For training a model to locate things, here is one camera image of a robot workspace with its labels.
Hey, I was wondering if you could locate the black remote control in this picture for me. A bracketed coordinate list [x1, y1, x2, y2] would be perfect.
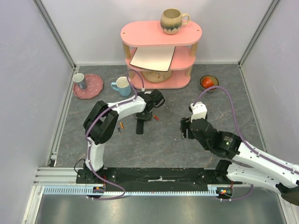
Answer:
[136, 120, 144, 135]

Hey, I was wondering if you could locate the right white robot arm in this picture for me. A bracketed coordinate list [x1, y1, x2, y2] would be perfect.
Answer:
[180, 118, 299, 205]

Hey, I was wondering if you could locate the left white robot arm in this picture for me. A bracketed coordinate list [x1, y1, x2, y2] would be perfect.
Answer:
[76, 90, 165, 183]

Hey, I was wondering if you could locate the light blue mug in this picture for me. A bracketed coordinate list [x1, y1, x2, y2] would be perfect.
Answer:
[111, 77, 131, 97]

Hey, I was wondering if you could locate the beige painted bowl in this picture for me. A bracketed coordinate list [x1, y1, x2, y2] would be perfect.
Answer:
[142, 70, 172, 83]

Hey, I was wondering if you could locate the orange cup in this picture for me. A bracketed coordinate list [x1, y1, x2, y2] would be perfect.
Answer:
[201, 77, 214, 89]

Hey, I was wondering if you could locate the patterned small bowl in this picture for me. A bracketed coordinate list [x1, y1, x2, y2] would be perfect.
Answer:
[199, 75, 219, 90]

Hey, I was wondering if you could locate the pink three-tier shelf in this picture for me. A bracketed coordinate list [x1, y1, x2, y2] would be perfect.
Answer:
[121, 21, 202, 90]

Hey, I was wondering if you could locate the white square plate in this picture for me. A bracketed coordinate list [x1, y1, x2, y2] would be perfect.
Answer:
[129, 46, 176, 72]

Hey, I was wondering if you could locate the pink dotted plate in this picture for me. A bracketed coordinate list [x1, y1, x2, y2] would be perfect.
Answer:
[72, 74, 104, 99]

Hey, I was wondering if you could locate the grey dotted mug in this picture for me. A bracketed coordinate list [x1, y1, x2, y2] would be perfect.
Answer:
[73, 73, 87, 90]

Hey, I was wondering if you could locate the beige ceramic mug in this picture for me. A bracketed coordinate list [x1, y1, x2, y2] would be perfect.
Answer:
[160, 8, 190, 35]

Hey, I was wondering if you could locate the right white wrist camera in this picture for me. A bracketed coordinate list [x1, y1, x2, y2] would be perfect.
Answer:
[190, 101, 207, 122]

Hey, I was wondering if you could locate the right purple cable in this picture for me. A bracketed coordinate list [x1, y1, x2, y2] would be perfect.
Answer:
[192, 85, 299, 202]

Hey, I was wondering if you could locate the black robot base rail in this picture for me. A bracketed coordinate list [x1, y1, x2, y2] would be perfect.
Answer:
[77, 167, 242, 192]

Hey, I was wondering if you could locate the white cable duct strip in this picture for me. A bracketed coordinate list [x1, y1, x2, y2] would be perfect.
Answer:
[43, 186, 232, 196]

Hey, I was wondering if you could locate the aluminium frame front rail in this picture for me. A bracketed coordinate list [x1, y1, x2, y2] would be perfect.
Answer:
[35, 168, 246, 186]

